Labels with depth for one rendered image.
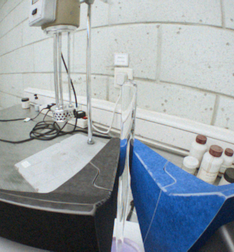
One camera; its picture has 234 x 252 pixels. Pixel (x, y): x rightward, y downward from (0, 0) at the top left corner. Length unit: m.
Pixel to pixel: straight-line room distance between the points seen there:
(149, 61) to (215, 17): 0.30
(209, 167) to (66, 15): 0.52
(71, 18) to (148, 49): 0.32
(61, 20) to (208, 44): 0.44
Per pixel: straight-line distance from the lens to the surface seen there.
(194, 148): 0.50
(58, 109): 0.44
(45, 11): 0.39
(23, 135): 0.75
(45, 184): 0.44
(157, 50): 0.60
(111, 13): 0.73
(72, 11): 0.42
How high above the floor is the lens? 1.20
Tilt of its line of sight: 23 degrees down
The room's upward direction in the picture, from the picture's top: 1 degrees clockwise
